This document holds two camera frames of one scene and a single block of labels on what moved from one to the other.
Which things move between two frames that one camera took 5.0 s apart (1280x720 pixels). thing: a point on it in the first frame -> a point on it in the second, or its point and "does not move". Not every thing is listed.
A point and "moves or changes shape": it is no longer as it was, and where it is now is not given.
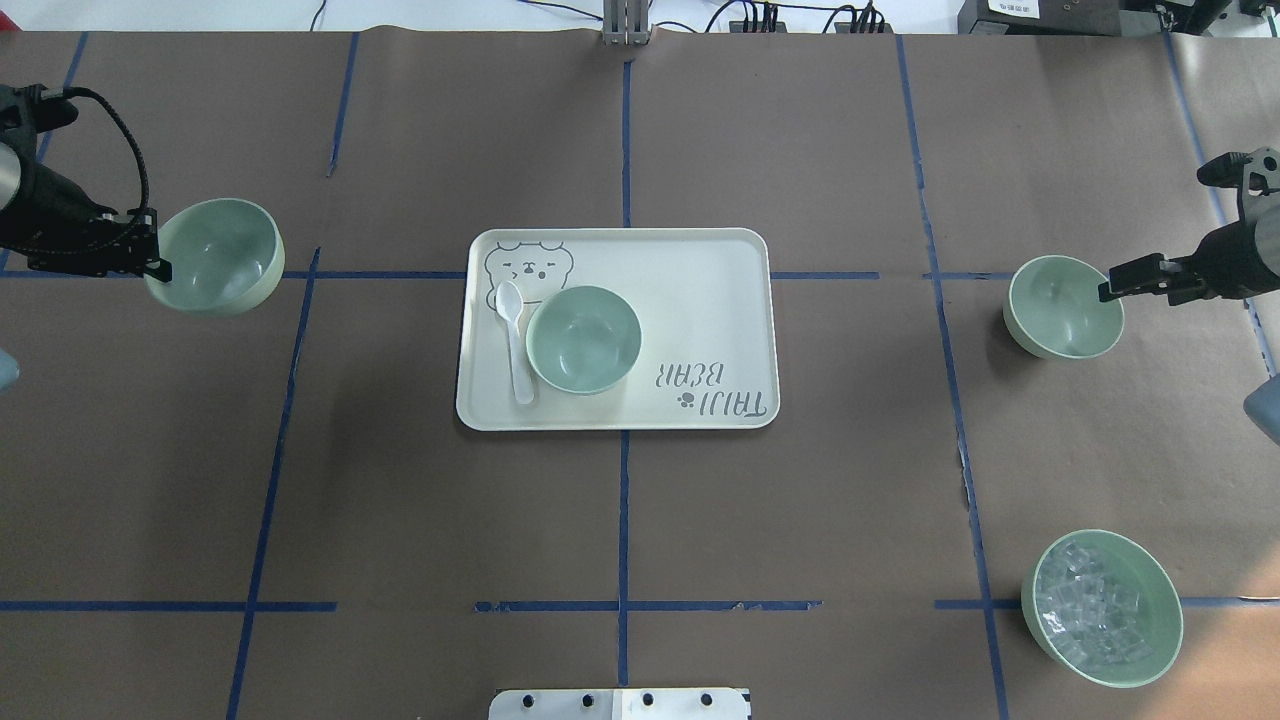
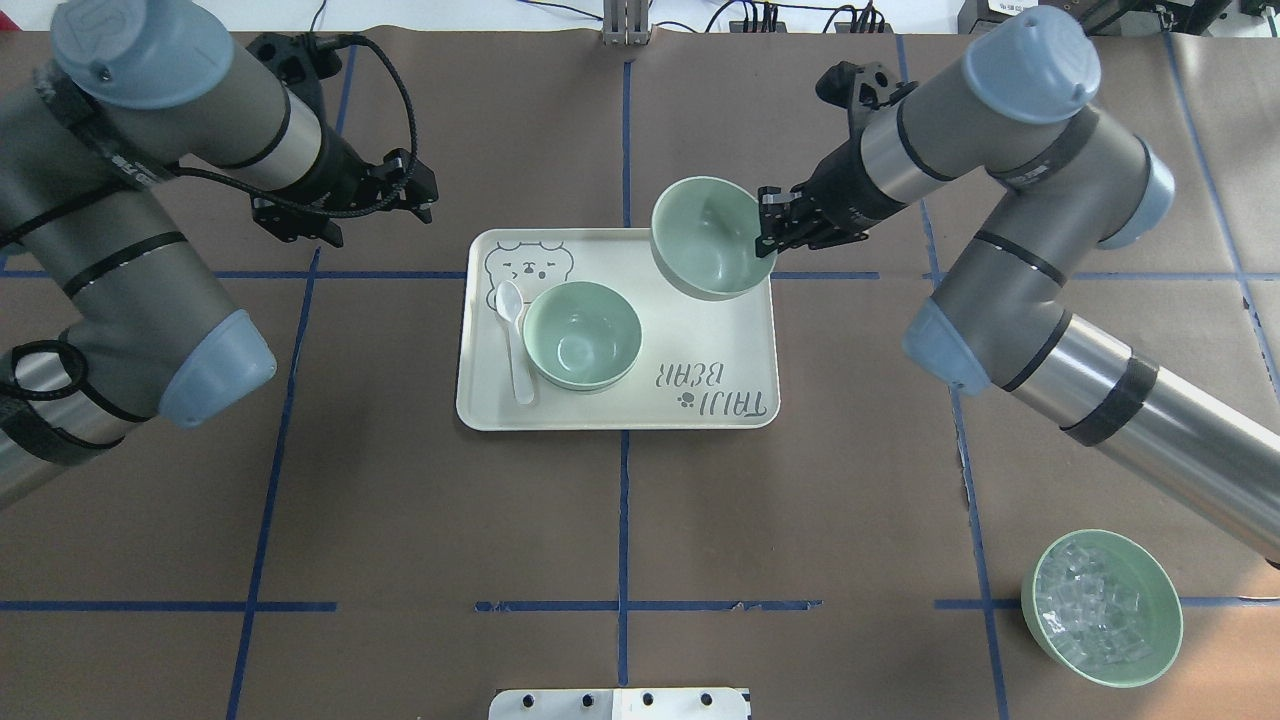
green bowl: (226, 256) -> (581, 335)
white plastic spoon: (510, 303) does not move
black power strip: (860, 24) does not move
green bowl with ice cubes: (1103, 606) does not move
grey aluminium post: (626, 22) does not move
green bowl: (1052, 306) moves or changes shape
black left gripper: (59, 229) -> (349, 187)
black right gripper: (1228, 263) -> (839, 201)
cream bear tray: (705, 302) does not move
